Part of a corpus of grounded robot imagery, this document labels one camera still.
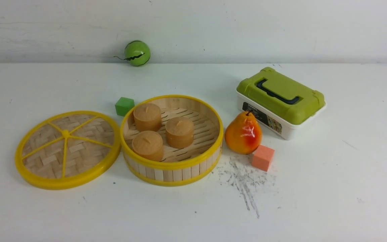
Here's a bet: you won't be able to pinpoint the salmon pink cube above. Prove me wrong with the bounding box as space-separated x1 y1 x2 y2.
251 145 275 172

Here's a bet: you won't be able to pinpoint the brown toy bun rear left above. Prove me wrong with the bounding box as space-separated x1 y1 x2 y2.
133 103 162 132

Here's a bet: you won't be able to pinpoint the brown toy bun right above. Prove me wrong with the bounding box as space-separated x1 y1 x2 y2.
165 117 195 149

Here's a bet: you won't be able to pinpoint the green lidded white storage box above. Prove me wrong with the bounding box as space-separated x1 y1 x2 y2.
236 67 327 140

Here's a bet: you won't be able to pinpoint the brown toy bun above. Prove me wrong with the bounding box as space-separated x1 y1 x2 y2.
133 103 162 132
132 130 164 162
165 117 195 149

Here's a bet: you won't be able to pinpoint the small green cube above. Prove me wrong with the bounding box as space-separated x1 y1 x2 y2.
114 97 135 116

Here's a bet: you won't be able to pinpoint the orange yellow toy pear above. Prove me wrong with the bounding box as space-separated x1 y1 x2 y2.
224 111 262 154

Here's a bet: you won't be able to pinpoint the brown toy bun front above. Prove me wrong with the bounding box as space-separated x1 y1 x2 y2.
132 130 164 162

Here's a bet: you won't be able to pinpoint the bamboo steamer basket yellow rims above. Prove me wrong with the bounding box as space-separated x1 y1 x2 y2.
120 95 224 186

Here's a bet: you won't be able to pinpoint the yellow woven steamer lid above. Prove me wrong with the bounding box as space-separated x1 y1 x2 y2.
15 111 121 190

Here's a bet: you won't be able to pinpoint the green watermelon toy ball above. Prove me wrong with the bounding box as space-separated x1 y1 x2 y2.
113 40 152 67

